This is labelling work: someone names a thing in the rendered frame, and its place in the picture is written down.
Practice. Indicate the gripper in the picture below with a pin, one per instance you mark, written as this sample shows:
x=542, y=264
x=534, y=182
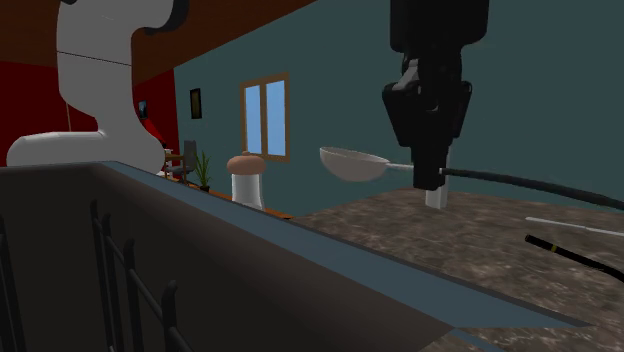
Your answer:
x=438, y=24

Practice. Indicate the black pen with yellow band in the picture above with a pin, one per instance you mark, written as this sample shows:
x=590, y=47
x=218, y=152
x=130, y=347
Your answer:
x=560, y=250

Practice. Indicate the white grinder with tan cap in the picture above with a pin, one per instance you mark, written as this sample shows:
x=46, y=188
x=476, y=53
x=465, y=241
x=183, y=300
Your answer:
x=247, y=187

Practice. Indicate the white slim utensil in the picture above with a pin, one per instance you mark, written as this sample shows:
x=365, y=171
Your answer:
x=575, y=226

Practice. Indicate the green potted plant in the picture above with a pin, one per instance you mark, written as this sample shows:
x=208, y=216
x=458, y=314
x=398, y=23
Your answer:
x=203, y=170

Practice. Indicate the white upright block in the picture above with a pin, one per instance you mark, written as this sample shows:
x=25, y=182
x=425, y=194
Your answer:
x=436, y=199

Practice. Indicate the small blue wall picture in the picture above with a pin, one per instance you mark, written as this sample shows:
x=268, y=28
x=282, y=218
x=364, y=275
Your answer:
x=142, y=110

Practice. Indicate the dark framed wall picture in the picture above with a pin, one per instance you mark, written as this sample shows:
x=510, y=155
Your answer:
x=195, y=104

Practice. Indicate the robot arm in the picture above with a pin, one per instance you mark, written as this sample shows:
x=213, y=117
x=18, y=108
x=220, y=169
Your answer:
x=97, y=73

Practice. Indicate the wooden framed window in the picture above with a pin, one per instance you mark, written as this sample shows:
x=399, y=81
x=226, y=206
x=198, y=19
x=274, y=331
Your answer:
x=265, y=117

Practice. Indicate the grey chair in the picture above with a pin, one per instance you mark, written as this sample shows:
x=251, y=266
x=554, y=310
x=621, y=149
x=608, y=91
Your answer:
x=187, y=158

